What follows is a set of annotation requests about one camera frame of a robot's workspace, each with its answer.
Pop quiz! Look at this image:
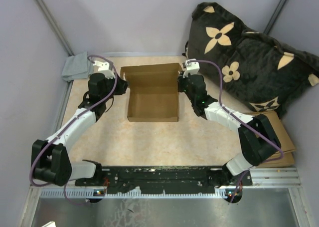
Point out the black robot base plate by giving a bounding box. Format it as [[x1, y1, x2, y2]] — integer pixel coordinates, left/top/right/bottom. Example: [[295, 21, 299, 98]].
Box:
[[75, 166, 252, 194]]

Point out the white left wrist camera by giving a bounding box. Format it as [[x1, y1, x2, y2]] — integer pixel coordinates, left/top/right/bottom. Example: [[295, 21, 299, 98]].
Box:
[[93, 60, 115, 79]]

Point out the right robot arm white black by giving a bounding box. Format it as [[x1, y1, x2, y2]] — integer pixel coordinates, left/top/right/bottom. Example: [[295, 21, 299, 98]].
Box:
[[177, 71, 283, 185]]

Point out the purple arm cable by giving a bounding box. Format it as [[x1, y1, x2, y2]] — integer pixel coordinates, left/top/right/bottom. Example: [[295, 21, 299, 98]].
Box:
[[28, 54, 118, 207], [185, 59, 285, 204]]

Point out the black plush flower pillow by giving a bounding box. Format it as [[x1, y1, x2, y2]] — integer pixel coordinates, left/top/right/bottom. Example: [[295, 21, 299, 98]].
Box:
[[185, 2, 319, 116]]

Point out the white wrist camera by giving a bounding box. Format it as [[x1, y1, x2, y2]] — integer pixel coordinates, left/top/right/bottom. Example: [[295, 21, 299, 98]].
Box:
[[93, 60, 115, 79], [183, 59, 200, 77]]

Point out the stack of flat cardboard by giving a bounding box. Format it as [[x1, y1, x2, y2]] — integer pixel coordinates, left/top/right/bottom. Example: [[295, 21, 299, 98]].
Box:
[[250, 111, 296, 168]]

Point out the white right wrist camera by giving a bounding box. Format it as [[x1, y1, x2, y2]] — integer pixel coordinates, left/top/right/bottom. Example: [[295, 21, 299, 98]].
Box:
[[183, 59, 200, 77]]

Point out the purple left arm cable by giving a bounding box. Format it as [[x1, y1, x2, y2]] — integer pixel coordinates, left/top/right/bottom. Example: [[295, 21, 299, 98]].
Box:
[[28, 54, 118, 207]]

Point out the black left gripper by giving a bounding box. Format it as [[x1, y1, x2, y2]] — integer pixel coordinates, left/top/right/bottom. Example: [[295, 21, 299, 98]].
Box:
[[102, 73, 130, 102]]

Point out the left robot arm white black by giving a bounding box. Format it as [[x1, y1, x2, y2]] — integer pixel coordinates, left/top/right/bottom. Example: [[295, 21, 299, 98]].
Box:
[[29, 73, 128, 186]]

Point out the grey folded cloth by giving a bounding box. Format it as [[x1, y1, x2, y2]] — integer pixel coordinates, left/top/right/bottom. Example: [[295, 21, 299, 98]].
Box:
[[61, 52, 93, 82]]

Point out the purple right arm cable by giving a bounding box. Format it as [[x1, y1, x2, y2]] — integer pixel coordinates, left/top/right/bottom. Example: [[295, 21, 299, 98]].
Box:
[[185, 59, 285, 204]]

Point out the brown cardboard box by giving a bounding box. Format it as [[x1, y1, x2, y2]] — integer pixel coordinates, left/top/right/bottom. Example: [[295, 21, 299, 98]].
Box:
[[120, 63, 181, 122]]

